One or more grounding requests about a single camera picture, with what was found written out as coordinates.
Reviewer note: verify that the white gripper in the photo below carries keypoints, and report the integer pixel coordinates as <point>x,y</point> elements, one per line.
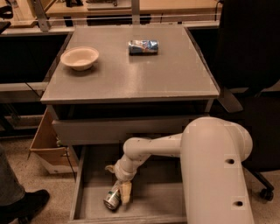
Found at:
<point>122,174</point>

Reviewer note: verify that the green silver 7up can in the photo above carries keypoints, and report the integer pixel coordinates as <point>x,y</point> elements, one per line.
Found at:
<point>113,197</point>

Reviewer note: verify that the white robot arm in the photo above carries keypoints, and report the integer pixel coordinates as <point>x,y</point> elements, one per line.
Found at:
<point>211,151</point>

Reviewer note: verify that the open grey middle drawer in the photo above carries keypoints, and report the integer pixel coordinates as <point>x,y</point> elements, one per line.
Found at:
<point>156,196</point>

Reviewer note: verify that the closed grey top drawer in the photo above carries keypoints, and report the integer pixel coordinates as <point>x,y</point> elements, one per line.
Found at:
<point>115,130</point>

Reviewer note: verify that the grey drawer cabinet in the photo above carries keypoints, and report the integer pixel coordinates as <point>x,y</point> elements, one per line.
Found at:
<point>172,82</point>

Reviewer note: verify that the blue silver soda can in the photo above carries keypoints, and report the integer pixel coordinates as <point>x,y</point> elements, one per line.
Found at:
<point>143,47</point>

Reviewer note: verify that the open cardboard box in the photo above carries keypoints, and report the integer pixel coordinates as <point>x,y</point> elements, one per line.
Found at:
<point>52,154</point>

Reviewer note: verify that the black shoe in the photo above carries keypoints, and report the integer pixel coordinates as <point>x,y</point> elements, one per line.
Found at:
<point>24,209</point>

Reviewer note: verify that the grey trouser leg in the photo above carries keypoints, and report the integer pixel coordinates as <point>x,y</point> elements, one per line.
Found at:
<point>10,189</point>

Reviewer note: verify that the white ceramic bowl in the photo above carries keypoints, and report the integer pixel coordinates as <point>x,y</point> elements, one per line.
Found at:
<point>79,58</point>

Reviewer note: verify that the wooden desk in background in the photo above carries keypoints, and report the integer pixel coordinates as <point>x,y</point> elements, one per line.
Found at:
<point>43,16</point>

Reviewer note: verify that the black office chair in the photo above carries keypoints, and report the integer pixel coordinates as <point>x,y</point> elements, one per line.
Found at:
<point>248,56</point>

